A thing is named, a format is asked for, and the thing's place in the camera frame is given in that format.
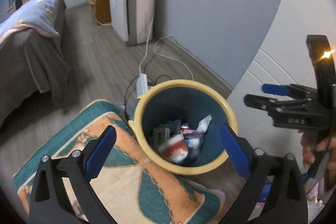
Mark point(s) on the wooden cabinet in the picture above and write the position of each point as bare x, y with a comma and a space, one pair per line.
101, 11

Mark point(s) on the person's right hand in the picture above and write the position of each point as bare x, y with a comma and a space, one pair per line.
308, 155

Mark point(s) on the yellow teal trash bin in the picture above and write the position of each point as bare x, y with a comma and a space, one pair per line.
173, 104

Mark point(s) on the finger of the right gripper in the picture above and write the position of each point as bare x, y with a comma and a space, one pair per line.
278, 90
258, 102

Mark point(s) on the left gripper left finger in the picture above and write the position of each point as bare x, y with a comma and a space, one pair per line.
49, 201

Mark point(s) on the red white paper wrapper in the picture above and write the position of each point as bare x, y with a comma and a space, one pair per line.
175, 149

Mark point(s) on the purple snack wrapper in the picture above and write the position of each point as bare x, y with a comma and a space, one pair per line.
193, 138

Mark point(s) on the white air purifier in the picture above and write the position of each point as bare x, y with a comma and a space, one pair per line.
132, 20

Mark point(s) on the teal orange patterned cushion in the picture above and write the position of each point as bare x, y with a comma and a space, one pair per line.
131, 187

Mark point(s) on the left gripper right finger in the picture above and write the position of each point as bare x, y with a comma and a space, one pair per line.
273, 191

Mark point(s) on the white power strip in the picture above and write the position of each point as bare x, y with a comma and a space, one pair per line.
141, 84

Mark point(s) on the light blue quilt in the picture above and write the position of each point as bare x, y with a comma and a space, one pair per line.
37, 14

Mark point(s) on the bed with grey cover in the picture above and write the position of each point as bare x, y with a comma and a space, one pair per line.
33, 63

